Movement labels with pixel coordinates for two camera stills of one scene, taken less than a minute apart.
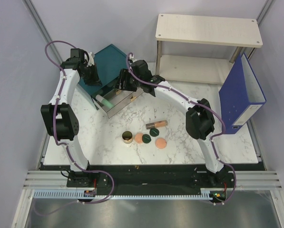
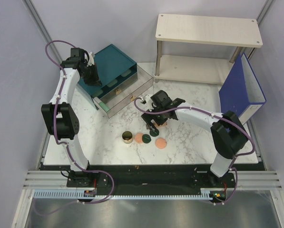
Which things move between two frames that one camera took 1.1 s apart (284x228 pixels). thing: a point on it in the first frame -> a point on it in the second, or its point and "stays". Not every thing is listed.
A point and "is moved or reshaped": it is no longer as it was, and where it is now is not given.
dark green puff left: [146, 138] stays
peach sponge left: [138, 137] stays
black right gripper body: [131, 83] -> [159, 118]
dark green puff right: [154, 132] stays
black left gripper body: [91, 73] stays
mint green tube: [102, 100] is moved or reshaped
